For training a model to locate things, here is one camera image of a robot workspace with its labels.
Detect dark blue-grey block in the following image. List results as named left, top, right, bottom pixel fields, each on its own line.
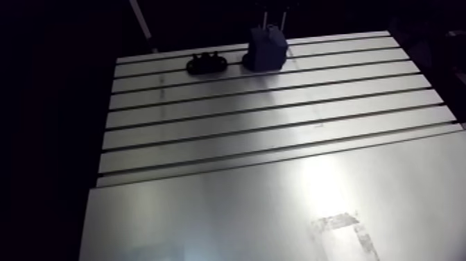
left=241, top=24, right=289, bottom=72

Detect black oval holder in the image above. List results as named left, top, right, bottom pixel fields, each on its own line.
left=186, top=51, right=229, bottom=76

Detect pale slanted post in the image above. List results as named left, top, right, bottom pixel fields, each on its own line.
left=128, top=0, right=159, bottom=54

